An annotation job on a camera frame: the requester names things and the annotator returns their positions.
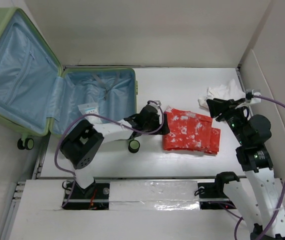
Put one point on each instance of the green suitcase with blue lining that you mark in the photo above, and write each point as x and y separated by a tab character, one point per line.
38	96

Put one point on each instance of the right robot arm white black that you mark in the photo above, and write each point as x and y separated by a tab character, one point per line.
265	218

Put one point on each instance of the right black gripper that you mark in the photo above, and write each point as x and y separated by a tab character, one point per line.
224	106

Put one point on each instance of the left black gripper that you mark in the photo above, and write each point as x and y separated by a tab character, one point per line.
164	130

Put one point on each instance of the white blue plastic packet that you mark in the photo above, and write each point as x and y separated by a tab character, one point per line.
92	109

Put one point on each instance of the silver tape strip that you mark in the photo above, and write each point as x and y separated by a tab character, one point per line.
153	195

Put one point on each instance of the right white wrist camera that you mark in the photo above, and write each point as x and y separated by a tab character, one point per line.
252	96

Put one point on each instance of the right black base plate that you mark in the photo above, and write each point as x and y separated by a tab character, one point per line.
211	199

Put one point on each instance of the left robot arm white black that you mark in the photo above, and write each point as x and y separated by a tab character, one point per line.
82	142

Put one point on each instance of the red white patterned cloth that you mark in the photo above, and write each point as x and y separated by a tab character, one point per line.
190	131

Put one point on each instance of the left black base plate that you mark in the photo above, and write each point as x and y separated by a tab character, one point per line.
95	198

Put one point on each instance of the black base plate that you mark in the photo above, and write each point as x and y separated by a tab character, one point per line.
95	198
211	199

